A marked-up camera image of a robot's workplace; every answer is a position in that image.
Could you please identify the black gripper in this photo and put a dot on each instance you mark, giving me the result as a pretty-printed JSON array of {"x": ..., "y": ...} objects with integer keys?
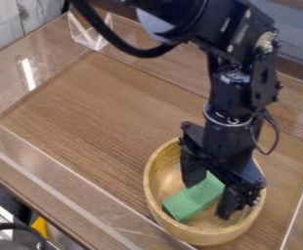
[{"x": 219, "y": 148}]

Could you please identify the green rectangular block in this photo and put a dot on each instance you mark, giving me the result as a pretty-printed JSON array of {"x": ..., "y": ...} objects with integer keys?
[{"x": 189, "y": 201}]

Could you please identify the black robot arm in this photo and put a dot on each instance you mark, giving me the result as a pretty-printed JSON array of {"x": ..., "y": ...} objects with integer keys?
[{"x": 235, "y": 33}]

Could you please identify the brown wooden bowl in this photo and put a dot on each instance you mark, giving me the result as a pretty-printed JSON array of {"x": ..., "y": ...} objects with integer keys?
[{"x": 205, "y": 230}]

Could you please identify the clear acrylic barrier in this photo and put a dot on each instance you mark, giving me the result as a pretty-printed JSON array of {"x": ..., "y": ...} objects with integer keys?
[{"x": 99, "y": 221}]

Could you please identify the yellow tag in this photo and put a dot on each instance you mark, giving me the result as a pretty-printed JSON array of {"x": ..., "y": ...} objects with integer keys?
[{"x": 39, "y": 225}]

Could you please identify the clear acrylic corner bracket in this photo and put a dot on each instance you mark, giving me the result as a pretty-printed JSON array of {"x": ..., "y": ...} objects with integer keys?
[{"x": 85, "y": 36}]

